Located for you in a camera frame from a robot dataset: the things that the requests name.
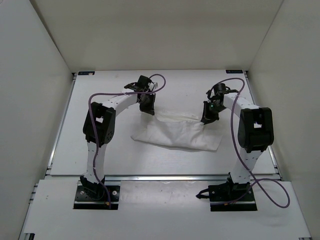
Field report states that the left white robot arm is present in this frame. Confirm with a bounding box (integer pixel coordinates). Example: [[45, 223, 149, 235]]
[[80, 75, 158, 199]]

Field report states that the left blue corner label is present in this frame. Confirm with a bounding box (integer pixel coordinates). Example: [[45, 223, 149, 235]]
[[77, 71, 95, 76]]

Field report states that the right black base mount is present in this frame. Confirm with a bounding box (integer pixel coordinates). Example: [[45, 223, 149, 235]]
[[196, 175, 258, 212]]

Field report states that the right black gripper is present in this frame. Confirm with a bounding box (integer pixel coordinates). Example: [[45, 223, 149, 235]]
[[201, 101, 228, 127]]

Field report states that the white pleated skirt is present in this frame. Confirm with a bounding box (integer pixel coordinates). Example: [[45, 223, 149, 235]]
[[131, 110, 224, 152]]

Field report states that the silver aluminium rail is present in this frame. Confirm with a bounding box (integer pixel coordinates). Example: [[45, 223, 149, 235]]
[[105, 174, 227, 182]]

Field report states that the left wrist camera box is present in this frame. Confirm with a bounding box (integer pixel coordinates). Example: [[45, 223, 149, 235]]
[[148, 81, 159, 93]]

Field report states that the right blue corner label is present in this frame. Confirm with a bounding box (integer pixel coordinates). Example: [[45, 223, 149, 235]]
[[225, 69, 244, 74]]

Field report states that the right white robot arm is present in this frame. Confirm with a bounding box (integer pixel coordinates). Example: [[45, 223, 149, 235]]
[[201, 83, 274, 200]]

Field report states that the blue corner label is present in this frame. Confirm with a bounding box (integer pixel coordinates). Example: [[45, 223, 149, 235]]
[[225, 69, 244, 74], [77, 71, 95, 76]]

